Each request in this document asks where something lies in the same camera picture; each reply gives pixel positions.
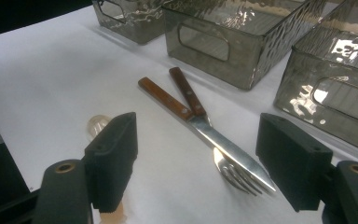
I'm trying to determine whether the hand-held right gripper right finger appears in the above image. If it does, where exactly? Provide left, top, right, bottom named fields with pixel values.
left=255, top=112, right=335, bottom=213

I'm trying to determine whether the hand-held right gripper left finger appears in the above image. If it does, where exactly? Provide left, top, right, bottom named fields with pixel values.
left=83, top=111, right=138, bottom=214

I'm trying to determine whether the smoky transparent plastic bin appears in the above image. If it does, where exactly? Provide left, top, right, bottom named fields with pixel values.
left=91, top=0, right=169, bottom=45
left=162, top=0, right=327, bottom=91
left=274, top=0, right=358, bottom=157

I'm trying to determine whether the wooden handled knife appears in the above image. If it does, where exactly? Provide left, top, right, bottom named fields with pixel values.
left=137, top=77, right=277, bottom=193

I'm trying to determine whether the wooden handled fork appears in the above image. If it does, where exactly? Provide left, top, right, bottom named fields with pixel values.
left=168, top=66, right=262, bottom=197

